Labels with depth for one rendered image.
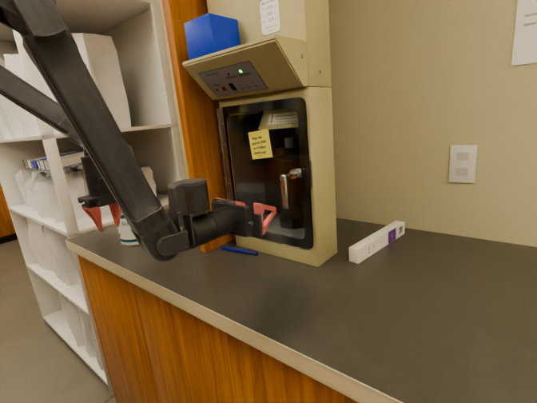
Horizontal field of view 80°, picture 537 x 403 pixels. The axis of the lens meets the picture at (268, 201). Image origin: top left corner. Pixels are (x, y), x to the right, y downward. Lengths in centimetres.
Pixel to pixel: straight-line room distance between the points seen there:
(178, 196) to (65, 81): 23
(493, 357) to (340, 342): 24
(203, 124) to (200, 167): 13
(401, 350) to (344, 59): 95
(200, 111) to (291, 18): 38
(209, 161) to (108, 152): 54
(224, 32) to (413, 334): 79
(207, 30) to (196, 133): 29
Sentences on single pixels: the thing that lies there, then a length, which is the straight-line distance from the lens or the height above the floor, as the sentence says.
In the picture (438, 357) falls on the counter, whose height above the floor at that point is 94.
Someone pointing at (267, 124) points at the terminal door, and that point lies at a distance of 87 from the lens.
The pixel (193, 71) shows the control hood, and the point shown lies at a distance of 94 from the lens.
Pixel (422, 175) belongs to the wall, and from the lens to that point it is 117.
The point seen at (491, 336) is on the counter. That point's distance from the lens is 73.
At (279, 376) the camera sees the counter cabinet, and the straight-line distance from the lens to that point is 76.
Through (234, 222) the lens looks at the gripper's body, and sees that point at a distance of 65.
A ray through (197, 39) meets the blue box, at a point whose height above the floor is 155.
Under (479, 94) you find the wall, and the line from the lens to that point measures 112.
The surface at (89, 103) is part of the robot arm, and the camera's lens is 54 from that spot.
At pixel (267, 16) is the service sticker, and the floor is 159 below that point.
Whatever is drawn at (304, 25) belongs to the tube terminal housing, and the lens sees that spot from 83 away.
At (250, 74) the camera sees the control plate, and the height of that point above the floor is 145.
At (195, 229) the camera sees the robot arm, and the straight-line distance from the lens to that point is 59.
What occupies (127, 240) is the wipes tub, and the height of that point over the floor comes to 96.
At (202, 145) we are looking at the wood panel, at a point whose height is 128.
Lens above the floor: 135
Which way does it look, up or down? 15 degrees down
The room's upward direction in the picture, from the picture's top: 5 degrees counter-clockwise
